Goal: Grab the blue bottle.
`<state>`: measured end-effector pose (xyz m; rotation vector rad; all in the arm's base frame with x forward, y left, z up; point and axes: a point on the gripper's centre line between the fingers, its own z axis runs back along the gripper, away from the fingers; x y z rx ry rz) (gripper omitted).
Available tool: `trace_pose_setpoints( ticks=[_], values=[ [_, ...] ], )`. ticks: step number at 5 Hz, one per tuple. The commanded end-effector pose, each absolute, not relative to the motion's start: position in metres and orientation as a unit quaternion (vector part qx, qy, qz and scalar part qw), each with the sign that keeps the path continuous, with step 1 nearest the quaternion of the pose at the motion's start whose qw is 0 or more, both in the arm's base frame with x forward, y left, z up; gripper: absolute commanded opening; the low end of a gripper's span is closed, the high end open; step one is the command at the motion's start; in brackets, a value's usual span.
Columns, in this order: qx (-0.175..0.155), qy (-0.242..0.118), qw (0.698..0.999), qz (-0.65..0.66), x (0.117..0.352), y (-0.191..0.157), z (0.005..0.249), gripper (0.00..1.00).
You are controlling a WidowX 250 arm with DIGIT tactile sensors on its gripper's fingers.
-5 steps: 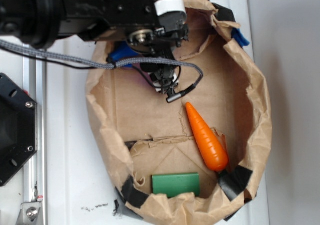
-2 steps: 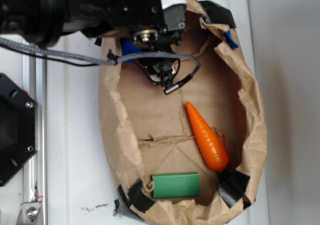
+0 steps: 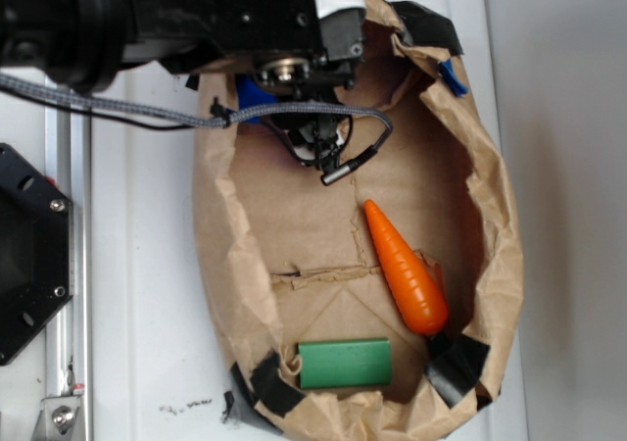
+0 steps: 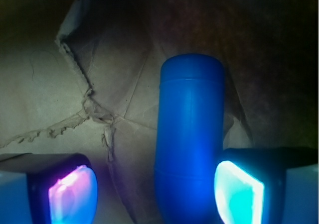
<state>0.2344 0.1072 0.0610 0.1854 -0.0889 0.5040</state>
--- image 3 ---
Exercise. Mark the green rectangular block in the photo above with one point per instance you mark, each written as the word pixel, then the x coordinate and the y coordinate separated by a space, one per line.
pixel 345 363

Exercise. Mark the orange plastic carrot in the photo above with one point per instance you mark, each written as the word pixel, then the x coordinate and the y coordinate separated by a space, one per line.
pixel 417 295

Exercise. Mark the metal corner bracket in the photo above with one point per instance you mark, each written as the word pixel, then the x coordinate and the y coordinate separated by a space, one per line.
pixel 60 419

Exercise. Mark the aluminium frame rail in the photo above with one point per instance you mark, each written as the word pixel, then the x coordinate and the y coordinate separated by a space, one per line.
pixel 67 335

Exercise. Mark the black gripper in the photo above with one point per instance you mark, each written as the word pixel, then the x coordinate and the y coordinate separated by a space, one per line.
pixel 292 50

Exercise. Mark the blue plastic bottle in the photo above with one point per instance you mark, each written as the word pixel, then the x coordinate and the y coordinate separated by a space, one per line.
pixel 251 96

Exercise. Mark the brown paper bag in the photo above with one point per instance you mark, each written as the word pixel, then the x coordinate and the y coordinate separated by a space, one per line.
pixel 286 260

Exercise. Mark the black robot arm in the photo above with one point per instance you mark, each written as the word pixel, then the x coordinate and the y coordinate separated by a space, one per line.
pixel 84 44

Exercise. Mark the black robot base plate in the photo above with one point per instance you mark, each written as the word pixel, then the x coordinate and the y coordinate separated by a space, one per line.
pixel 35 252

